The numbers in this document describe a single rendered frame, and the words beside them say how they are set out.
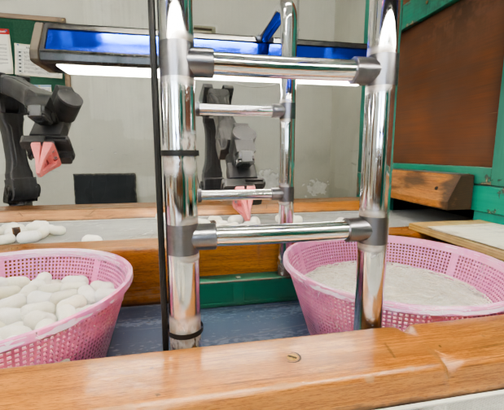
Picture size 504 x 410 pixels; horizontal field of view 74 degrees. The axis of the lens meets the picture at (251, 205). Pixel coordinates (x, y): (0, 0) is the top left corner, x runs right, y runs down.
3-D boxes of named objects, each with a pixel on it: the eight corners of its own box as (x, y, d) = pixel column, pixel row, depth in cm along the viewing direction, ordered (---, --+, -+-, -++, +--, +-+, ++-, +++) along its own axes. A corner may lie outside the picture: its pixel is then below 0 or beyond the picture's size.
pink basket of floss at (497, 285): (240, 342, 40) (239, 266, 39) (330, 276, 61) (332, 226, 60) (525, 464, 24) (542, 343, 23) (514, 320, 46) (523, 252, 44)
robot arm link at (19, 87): (71, 98, 89) (21, 72, 104) (33, 93, 81) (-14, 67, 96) (67, 142, 93) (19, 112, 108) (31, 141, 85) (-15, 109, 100)
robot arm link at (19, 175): (39, 198, 104) (22, 92, 102) (15, 200, 99) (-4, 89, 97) (31, 198, 108) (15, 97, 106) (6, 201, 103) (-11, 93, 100)
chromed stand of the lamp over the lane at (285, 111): (174, 268, 66) (165, 28, 59) (272, 261, 70) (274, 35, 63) (169, 311, 48) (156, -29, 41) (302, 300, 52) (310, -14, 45)
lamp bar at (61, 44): (48, 73, 59) (45, 30, 58) (369, 86, 71) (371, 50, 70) (28, 61, 52) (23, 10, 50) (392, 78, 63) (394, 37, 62)
